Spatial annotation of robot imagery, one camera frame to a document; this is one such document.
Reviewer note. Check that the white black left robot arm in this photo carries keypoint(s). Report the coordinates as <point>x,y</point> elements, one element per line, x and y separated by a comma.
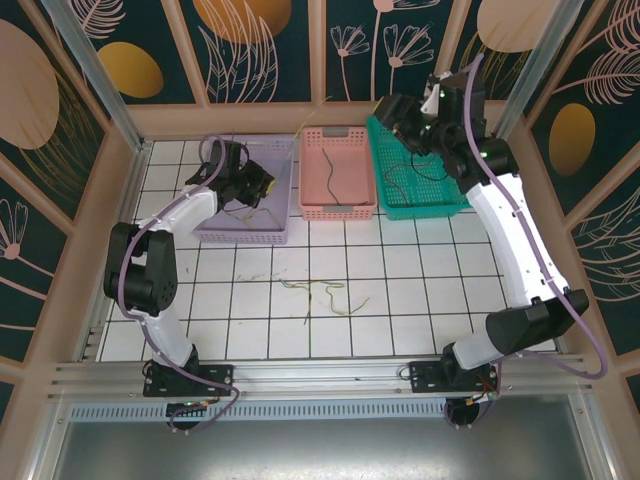
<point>185,210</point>

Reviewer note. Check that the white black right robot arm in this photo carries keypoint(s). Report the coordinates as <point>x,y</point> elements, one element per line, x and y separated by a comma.
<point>510,235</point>

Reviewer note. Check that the lilac perforated plastic basket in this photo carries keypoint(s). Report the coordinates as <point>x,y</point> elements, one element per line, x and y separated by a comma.
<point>277,200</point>

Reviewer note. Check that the teal mesh plastic basket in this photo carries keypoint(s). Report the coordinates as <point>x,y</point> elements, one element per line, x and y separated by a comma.
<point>435,200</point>

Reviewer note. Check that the pink perforated plastic basket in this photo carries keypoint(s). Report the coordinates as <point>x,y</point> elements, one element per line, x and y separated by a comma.
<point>355,170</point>

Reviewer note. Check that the brushed metal sheet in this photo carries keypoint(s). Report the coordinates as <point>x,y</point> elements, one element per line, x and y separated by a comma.
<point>320,455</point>

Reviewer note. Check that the aluminium frame post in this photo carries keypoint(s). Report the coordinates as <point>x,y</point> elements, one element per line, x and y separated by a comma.
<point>102,75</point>
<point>533,75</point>

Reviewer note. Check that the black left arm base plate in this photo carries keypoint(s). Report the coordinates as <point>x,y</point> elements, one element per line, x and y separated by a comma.
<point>222,372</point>

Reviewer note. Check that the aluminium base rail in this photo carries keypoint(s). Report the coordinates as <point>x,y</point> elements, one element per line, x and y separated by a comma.
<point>320,372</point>

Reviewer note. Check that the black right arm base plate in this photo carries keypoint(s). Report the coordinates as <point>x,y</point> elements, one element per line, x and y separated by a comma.
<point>422,372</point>

